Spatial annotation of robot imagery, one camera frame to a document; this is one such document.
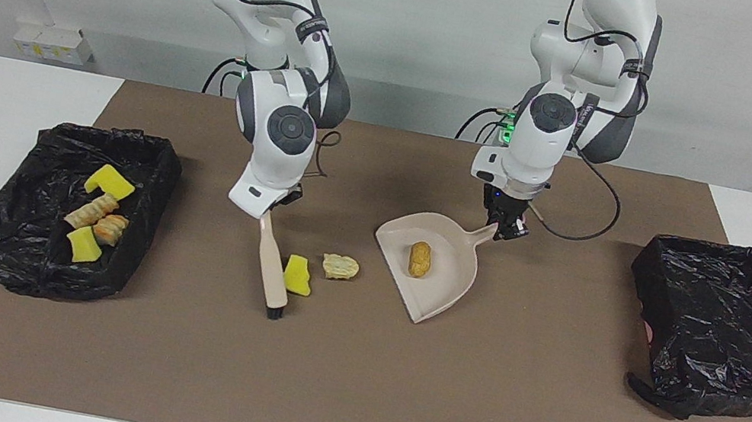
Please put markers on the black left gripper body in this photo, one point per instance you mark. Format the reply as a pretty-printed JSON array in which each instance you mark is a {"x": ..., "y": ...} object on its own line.
[{"x": 507, "y": 205}]

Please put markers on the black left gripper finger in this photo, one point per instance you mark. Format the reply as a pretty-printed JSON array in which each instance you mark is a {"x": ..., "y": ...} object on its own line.
[
  {"x": 505, "y": 230},
  {"x": 521, "y": 230}
]

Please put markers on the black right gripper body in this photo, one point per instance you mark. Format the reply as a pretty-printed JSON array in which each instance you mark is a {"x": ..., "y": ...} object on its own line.
[{"x": 284, "y": 197}]

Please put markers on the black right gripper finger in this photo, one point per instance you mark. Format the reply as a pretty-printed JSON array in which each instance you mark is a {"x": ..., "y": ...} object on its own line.
[
  {"x": 266, "y": 213},
  {"x": 283, "y": 206}
]

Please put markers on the beige hand brush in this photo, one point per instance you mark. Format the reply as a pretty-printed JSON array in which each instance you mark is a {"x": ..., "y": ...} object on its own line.
[{"x": 274, "y": 263}]

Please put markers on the yellow sponge chunk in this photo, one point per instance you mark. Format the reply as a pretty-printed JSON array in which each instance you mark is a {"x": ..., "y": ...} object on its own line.
[{"x": 297, "y": 276}]

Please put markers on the pale cream lump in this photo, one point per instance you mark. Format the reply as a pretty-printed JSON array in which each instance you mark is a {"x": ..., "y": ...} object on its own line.
[{"x": 340, "y": 267}]

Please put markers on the beige plastic dustpan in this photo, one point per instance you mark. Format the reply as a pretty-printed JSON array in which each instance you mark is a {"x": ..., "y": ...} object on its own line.
[{"x": 443, "y": 289}]

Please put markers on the brown potato-shaped lump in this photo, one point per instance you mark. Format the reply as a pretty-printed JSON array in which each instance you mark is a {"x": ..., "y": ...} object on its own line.
[{"x": 420, "y": 260}]

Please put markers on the orange striped scrap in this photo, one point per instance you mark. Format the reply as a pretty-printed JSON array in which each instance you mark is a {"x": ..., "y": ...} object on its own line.
[{"x": 111, "y": 230}]

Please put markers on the notched yellow sponge piece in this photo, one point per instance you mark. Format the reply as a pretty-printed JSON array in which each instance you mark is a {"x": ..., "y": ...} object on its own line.
[{"x": 110, "y": 182}]

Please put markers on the pale ridged scrap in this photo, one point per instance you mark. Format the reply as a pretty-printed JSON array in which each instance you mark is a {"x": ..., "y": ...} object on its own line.
[{"x": 89, "y": 212}]

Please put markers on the yellow sponge with green pad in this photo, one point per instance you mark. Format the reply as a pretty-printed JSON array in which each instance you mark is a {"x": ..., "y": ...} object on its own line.
[{"x": 83, "y": 246}]

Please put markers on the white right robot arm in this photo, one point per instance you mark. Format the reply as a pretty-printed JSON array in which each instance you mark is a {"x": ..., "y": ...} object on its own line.
[{"x": 279, "y": 147}]

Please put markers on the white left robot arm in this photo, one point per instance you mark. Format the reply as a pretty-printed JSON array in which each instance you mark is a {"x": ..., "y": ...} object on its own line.
[{"x": 539, "y": 139}]

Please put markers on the pink bin under bag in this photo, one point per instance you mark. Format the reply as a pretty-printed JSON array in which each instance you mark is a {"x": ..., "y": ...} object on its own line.
[{"x": 647, "y": 333}]

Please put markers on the black plastic trash bag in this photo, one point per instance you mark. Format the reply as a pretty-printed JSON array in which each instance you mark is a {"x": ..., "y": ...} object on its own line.
[
  {"x": 727, "y": 327},
  {"x": 26, "y": 219}
]

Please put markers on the brown table mat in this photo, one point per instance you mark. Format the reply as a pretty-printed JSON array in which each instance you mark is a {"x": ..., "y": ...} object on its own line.
[{"x": 344, "y": 391}]

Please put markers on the white power socket box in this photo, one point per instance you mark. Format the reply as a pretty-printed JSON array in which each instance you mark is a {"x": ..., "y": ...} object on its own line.
[{"x": 54, "y": 42}]

